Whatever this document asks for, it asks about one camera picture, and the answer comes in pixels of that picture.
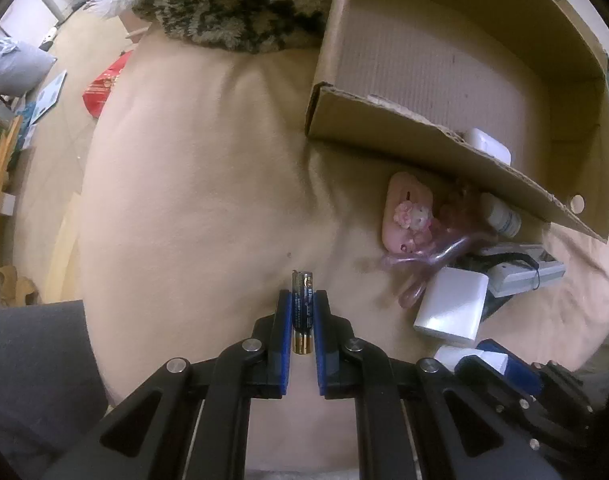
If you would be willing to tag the small white bottle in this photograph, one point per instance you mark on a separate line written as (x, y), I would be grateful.
(502, 217)

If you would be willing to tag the clear pink plastic item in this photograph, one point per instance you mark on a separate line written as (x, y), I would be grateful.
(449, 247)

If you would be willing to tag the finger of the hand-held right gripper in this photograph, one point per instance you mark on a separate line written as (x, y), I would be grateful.
(504, 400)
(519, 370)

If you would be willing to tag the grey plastic bag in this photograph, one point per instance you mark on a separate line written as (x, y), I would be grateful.
(14, 67)

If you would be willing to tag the white cabinet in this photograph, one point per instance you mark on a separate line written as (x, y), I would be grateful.
(27, 15)

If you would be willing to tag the white charger plug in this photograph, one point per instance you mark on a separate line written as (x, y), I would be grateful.
(487, 142)

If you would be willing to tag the small white block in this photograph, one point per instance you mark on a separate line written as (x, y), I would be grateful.
(452, 355)

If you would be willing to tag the shaggy black and white blanket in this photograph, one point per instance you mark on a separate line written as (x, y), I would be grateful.
(224, 0)

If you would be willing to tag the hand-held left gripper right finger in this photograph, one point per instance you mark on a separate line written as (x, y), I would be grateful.
(322, 345)

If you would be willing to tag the beige bed sheet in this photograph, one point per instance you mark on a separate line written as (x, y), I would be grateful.
(194, 185)

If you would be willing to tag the white power adapter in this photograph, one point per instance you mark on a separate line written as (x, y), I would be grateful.
(452, 307)

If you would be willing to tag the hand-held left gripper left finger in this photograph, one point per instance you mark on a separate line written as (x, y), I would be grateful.
(283, 345)

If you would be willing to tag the brown cardboard box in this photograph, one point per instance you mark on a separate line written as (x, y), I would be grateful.
(434, 60)

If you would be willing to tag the grey and white device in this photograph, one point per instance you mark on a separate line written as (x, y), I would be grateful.
(514, 272)

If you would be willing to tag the person's grey trouser leg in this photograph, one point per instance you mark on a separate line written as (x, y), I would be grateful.
(34, 385)

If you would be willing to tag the dark blue battery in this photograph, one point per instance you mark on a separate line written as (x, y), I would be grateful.
(303, 310)

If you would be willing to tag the red bag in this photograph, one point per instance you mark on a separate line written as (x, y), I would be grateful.
(104, 87)

